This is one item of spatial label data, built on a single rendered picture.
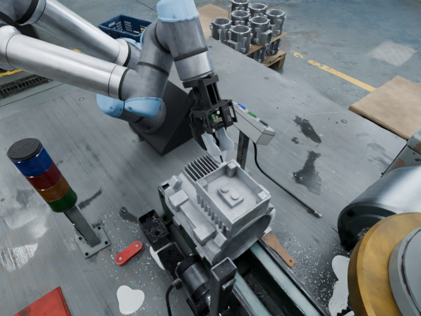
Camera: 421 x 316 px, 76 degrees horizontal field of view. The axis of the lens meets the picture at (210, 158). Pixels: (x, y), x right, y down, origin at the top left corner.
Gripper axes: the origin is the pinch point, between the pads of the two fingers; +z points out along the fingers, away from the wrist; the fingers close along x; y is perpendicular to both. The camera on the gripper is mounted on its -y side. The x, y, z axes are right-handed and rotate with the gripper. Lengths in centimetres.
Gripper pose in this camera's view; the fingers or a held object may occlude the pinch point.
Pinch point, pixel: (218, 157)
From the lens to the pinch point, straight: 66.8
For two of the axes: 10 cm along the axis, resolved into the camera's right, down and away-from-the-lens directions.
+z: 2.9, 8.8, 3.7
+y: 5.0, 1.9, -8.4
